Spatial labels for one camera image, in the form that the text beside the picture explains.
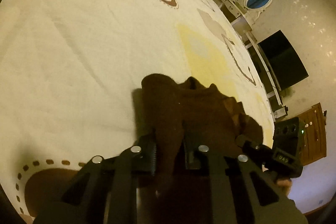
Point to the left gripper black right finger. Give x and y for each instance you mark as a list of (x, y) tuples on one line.
[(239, 189)]

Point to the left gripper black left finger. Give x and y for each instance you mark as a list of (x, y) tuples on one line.
[(105, 190)]

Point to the brown plaid knit garment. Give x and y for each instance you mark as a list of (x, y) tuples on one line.
[(174, 110)]

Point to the person's right hand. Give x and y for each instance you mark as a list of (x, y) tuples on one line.
[(285, 184)]

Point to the brown wooden cabinet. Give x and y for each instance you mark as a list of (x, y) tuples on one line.
[(314, 136)]

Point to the white dressing table with mirror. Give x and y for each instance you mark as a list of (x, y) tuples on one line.
[(243, 15)]

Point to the patterned white bed sheet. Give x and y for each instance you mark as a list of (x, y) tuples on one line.
[(70, 69)]

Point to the black wall television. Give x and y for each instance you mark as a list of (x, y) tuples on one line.
[(283, 59)]

